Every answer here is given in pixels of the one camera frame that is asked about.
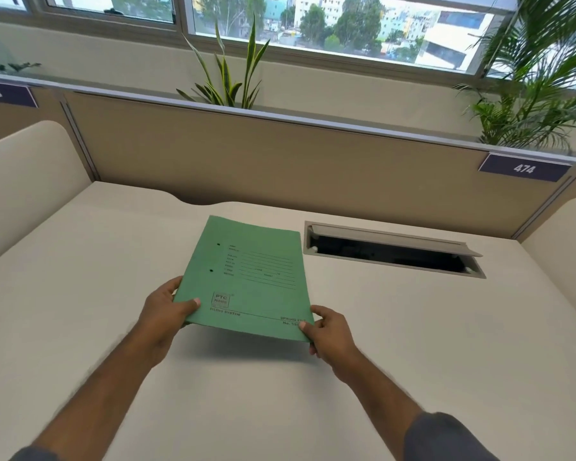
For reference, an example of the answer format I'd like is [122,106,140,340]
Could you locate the person's right hand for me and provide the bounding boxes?
[300,305,364,384]

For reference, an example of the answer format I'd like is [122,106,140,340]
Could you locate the palm plant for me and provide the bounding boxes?
[452,0,576,155]

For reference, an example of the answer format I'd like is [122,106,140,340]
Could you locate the person's left hand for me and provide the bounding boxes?
[135,276,202,368]

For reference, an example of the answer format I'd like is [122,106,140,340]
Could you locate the purple desk number sign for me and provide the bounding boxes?
[478,153,573,183]
[0,81,39,109]

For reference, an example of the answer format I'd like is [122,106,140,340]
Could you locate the snake plant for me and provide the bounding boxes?
[176,13,271,110]

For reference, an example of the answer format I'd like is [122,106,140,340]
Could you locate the aluminium framed window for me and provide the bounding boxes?
[0,0,576,92]

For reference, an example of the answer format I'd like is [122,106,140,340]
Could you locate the person's left forearm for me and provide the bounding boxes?
[11,337,169,461]

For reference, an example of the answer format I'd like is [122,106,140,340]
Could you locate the beige desk partition panel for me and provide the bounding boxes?
[0,72,576,241]

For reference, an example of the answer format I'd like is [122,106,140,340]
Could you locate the grey desk cable hatch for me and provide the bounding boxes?
[303,221,487,280]

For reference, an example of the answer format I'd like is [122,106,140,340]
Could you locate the small dark leafy plant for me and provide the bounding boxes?
[0,38,42,75]

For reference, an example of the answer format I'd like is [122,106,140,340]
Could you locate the green paper file folder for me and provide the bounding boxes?
[173,215,316,343]

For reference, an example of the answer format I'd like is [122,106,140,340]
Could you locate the cream curved side divider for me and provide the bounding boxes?
[0,121,97,271]
[520,197,576,312]

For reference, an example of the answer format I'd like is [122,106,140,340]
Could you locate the person's right forearm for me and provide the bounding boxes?
[333,352,501,461]

